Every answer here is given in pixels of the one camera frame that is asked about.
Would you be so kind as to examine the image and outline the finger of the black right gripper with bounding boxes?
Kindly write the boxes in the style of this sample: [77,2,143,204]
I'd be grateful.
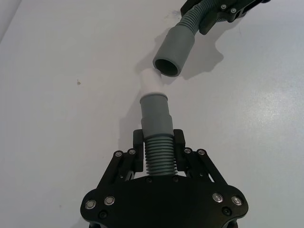
[180,0,204,16]
[199,0,270,36]

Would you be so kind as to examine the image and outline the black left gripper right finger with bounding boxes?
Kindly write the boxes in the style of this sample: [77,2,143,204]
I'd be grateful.
[173,129,226,188]

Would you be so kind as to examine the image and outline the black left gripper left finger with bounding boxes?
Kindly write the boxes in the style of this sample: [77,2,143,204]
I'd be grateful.
[96,129,146,190]

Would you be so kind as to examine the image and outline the grey corrugated hose with cuff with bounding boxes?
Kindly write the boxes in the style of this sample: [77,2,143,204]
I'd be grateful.
[152,0,216,78]
[139,93,178,178]

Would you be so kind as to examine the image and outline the white plastic pipe connector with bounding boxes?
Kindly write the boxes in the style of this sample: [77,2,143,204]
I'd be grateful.
[142,68,165,95]

